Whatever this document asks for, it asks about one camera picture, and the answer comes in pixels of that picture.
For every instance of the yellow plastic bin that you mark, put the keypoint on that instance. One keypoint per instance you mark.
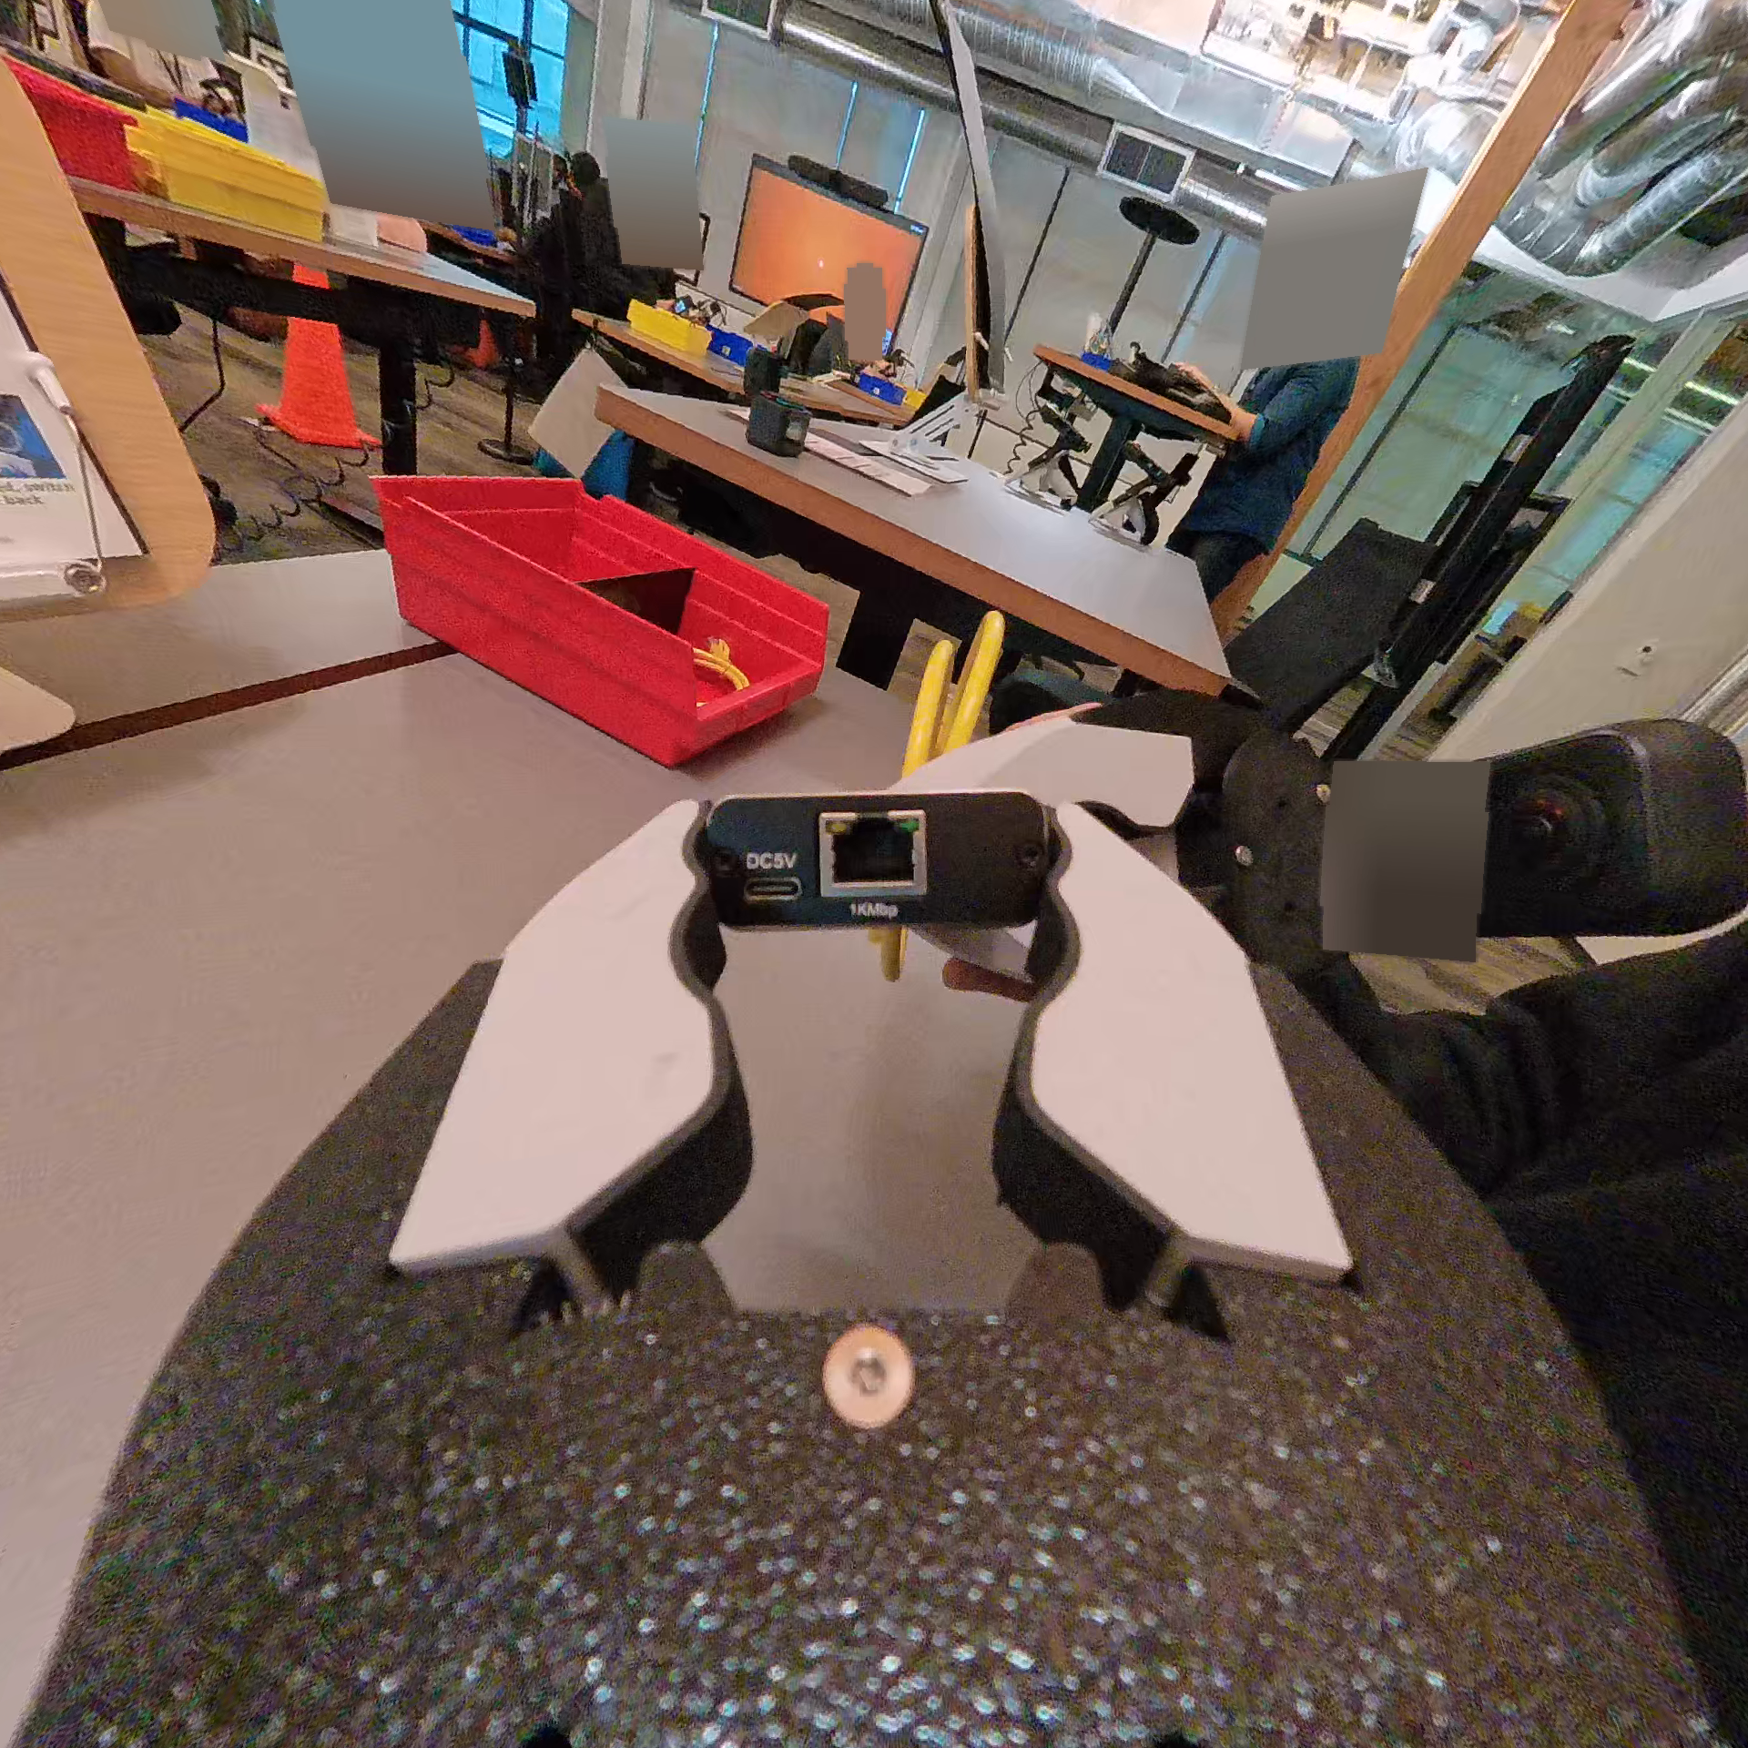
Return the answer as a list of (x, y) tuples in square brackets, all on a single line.
[(668, 325)]

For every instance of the orange traffic cone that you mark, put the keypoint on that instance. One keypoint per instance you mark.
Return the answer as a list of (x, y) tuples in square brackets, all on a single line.
[(319, 384)]

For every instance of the black office chair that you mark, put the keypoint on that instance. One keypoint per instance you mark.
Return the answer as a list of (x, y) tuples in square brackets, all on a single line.
[(1340, 602)]

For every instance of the orange display screen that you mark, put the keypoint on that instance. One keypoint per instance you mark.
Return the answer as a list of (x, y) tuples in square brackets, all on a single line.
[(820, 233)]

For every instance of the red plastic bin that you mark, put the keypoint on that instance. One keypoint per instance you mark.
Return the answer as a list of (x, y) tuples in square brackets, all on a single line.
[(547, 643)]

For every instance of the white round stand base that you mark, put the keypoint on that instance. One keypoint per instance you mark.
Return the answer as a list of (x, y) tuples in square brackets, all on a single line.
[(28, 710)]

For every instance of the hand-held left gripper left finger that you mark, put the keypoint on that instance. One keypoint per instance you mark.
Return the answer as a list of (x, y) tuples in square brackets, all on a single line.
[(561, 1079)]

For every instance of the person's right forearm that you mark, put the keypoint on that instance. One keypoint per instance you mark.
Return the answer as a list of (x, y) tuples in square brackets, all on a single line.
[(1613, 1162)]

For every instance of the person's right hand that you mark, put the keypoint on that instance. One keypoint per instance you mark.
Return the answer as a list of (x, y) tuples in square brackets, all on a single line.
[(990, 981)]

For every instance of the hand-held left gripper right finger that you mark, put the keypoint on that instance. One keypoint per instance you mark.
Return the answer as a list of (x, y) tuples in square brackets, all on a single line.
[(1189, 1093)]

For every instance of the grey leaning panel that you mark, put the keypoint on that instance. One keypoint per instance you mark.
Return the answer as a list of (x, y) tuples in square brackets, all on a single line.
[(978, 137)]

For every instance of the printed instruction sheet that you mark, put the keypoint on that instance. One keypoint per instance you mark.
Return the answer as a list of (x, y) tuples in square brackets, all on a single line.
[(42, 451)]

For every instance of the black bin divider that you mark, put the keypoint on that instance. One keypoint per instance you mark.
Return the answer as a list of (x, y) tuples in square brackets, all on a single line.
[(650, 602)]

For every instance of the stack of yellow bins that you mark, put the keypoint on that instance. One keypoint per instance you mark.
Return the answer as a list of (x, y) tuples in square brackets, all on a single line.
[(233, 178)]

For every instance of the stack of red bins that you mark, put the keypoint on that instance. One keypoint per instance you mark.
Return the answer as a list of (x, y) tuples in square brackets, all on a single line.
[(76, 123)]

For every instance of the black ethernet splitter box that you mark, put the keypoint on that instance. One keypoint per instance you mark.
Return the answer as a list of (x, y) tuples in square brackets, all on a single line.
[(875, 820)]

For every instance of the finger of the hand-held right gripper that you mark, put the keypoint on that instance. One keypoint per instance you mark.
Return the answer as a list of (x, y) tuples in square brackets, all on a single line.
[(978, 946), (1079, 765)]

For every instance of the black round top stand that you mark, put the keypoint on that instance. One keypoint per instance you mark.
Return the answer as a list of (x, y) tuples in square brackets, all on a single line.
[(1159, 219)]

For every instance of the wooden support post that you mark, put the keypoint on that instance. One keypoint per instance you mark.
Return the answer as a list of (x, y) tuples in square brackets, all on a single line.
[(1448, 274)]

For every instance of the silver ventilation duct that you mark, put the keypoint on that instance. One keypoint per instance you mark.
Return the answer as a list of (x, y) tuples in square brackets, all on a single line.
[(1038, 130), (1653, 178)]

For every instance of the black desktop device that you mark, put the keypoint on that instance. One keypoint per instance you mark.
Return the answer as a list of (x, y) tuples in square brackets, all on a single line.
[(776, 426)]

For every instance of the small wooden standing desk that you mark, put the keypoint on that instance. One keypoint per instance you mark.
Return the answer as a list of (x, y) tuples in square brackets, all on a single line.
[(1093, 371)]

